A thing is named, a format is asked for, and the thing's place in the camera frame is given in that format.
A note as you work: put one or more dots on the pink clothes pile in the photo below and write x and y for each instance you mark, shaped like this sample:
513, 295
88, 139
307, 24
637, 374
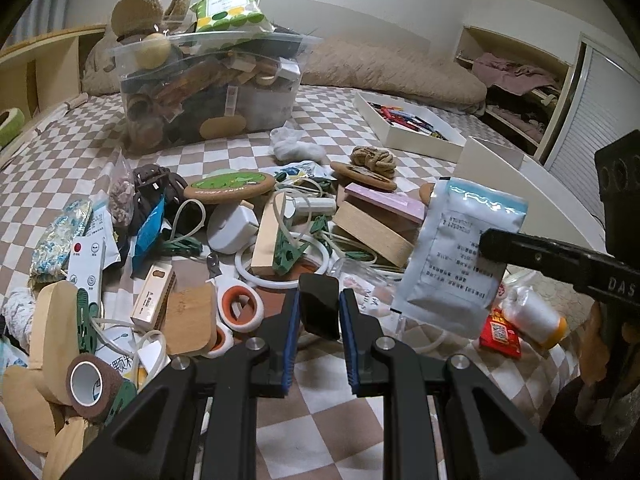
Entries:
510, 72

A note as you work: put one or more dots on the pink flat box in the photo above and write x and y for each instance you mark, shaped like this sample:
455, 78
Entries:
385, 202

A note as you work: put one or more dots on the white shoe box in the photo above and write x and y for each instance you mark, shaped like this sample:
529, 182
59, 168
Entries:
500, 180

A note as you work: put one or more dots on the green avocado plush toy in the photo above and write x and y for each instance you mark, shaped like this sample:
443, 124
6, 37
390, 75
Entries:
10, 127

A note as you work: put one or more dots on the round bamboo lid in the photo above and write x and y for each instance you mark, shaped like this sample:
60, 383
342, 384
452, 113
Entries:
427, 194

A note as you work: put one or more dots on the wooden bedside shelf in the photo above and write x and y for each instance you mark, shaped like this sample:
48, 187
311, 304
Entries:
50, 60

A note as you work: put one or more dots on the grey curtain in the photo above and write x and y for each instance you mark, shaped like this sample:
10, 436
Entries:
47, 15

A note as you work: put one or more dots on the brown plush toy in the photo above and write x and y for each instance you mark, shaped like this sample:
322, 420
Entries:
135, 12

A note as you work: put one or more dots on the white crumpled cloth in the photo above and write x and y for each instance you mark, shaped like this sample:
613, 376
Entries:
295, 147

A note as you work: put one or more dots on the white plug adapter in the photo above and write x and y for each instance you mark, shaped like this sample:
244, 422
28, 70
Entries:
315, 205

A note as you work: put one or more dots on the round cork coaster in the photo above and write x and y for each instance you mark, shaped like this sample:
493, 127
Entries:
370, 185

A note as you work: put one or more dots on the wooden rounded square lid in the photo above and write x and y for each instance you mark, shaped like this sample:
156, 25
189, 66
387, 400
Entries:
190, 320

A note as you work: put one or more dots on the beige quilt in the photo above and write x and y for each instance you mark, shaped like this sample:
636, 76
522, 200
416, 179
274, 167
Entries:
380, 67

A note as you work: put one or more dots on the light wooden block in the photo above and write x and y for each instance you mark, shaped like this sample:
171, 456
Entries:
265, 240

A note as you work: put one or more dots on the white blue snack packet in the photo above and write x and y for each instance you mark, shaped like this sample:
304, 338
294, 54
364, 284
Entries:
300, 170

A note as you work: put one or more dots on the green plastic clothespin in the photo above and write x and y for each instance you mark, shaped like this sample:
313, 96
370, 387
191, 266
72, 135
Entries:
182, 246
287, 255

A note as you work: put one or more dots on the dark brown hair claw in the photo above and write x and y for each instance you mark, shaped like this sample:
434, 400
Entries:
150, 185

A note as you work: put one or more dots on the oval wooden lid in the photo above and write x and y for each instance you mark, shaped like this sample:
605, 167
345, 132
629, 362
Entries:
27, 405
65, 450
52, 320

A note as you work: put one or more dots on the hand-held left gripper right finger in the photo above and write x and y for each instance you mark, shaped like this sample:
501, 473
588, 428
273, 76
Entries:
350, 350

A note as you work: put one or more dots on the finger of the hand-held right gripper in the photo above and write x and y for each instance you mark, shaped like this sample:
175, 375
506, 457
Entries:
575, 267

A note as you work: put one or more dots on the brown bandage roll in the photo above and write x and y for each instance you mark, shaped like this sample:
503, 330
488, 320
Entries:
112, 390

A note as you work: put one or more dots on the clear plastic film roll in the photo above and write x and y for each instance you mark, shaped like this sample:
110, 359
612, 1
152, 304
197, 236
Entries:
530, 312

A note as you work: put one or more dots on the clear plastic storage bin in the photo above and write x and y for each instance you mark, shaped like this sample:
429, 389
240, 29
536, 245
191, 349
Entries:
260, 110

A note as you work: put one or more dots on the white slatted sliding door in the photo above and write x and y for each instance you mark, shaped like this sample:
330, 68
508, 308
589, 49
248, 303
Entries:
585, 110

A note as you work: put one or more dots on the orange white scissors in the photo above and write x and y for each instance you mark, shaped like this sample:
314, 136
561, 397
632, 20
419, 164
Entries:
226, 296

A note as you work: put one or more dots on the person's right forearm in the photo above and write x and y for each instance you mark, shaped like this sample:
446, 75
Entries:
575, 435

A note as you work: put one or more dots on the long green plastic clip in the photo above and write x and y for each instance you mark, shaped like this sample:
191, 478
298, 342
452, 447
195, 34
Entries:
86, 320

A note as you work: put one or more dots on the yellow ball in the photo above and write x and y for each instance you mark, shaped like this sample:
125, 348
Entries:
152, 50

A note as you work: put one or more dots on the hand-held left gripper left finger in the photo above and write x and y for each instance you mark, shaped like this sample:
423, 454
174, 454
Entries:
290, 350

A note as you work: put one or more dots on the white card with red dot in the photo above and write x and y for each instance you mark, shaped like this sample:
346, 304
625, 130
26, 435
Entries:
85, 265

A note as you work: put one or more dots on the white printed sachet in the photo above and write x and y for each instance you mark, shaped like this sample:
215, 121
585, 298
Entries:
117, 347

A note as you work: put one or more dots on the white blue pouch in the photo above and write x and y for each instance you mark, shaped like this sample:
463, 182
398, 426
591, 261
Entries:
450, 270

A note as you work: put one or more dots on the cream printed wooden box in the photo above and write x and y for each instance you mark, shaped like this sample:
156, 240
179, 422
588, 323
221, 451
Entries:
150, 300

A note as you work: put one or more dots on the small black case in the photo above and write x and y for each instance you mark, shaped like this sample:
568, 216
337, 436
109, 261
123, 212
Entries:
320, 305

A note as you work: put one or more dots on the blue green patterned pouch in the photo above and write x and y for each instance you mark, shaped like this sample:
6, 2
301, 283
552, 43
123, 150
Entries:
57, 240

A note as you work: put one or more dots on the red paper packet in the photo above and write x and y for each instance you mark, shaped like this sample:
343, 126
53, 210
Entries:
500, 335

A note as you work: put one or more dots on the white box lid tray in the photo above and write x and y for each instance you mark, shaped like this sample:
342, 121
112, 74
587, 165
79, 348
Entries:
410, 142

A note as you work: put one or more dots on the white round charger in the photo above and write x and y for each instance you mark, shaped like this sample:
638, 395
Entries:
230, 227

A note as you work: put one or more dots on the built-in closet shelf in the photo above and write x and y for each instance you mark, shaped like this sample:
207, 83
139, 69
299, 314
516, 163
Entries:
505, 120

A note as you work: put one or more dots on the small bag of brown beads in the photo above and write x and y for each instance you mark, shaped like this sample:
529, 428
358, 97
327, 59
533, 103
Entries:
120, 195

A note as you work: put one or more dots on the white lace ribbon roll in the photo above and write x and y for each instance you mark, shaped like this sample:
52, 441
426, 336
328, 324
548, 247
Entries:
20, 315

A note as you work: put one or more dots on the blue foil packet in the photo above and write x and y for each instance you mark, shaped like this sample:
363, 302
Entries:
147, 240

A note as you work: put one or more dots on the green dinosaur round coaster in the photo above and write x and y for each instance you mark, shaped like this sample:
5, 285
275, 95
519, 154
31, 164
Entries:
230, 182

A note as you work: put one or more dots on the person's right hand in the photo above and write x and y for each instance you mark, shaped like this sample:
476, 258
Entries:
594, 350

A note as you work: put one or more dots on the green wet wipes packet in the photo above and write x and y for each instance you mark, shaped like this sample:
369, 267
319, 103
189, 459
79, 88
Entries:
230, 10

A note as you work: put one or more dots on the clear plastic packet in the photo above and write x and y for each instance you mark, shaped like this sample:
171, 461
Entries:
370, 290

